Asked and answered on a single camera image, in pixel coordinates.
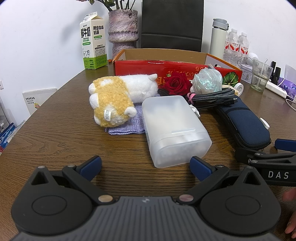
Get white power strip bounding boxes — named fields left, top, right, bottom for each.
left=266, top=81, right=287, bottom=99

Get red artificial rose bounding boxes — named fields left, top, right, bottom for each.
left=159, top=73, right=192, bottom=96

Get iridescent mesh ball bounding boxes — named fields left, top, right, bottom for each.
left=190, top=68, right=222, bottom=94

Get water bottle left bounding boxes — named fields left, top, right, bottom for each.
left=223, top=29, right=240, bottom=65

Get milk carton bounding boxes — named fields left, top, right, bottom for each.
left=80, top=12, right=108, bottom=69

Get black paper bag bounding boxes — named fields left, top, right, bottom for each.
left=141, top=0, right=204, bottom=52

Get white thermos bottle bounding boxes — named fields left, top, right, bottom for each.
left=209, top=18, right=229, bottom=59

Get navy blue pouch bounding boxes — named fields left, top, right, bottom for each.
left=217, top=97, right=271, bottom=150

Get water bottle middle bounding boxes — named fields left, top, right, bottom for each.
left=236, top=32, right=249, bottom=61

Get clear glass cup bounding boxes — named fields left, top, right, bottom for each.
left=250, top=59, right=273, bottom=92

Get purple knitted cloth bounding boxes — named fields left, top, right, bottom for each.
left=105, top=103, right=145, bottom=135

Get water bottle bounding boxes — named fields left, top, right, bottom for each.
left=236, top=32, right=249, bottom=61
left=223, top=29, right=240, bottom=65

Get person's right hand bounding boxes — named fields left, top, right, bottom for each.
left=282, top=188, right=296, bottom=238

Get red cardboard box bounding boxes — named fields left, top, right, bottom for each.
left=113, top=48, right=242, bottom=85

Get white wall box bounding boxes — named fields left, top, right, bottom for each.
left=23, top=88, right=57, bottom=115

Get translucent plastic box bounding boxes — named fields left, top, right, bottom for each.
left=142, top=95, right=212, bottom=168

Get dried pink flowers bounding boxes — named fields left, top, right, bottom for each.
left=76, top=0, right=137, bottom=12

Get purple ceramic vase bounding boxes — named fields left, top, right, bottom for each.
left=108, top=9, right=139, bottom=59

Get purple tissue pack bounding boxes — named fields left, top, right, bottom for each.
left=278, top=77, right=296, bottom=99

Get yellow white plush toy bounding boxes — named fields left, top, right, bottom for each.
left=88, top=73, right=158, bottom=128

